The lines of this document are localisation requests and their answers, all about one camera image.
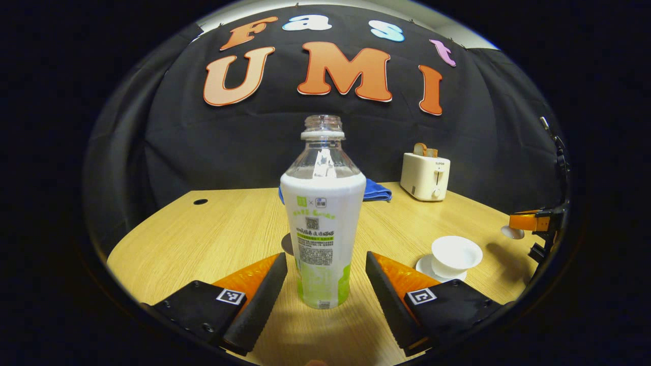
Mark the white teacup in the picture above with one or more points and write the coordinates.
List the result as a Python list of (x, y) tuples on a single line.
[(456, 252)]

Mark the white green water bottle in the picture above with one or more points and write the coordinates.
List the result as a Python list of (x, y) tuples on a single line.
[(323, 229)]

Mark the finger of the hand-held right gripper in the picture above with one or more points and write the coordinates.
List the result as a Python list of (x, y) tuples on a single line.
[(529, 221)]

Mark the dark round coaster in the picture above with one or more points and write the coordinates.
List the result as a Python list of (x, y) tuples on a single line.
[(287, 244)]

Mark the brown toast slice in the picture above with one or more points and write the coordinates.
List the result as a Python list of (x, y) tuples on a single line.
[(432, 152), (419, 149)]

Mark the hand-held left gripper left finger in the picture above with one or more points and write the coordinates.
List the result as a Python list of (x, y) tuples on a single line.
[(259, 300)]

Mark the blue folded towel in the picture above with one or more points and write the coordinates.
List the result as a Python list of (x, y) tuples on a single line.
[(376, 192)]

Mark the white saucer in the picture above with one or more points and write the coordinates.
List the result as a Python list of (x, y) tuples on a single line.
[(424, 267)]

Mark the cream toaster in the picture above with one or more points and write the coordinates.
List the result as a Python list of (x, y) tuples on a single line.
[(424, 178)]

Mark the black backdrop cloth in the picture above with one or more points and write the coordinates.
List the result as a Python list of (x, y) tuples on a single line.
[(203, 147)]

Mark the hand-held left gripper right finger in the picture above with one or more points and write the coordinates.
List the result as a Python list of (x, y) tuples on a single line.
[(389, 300)]

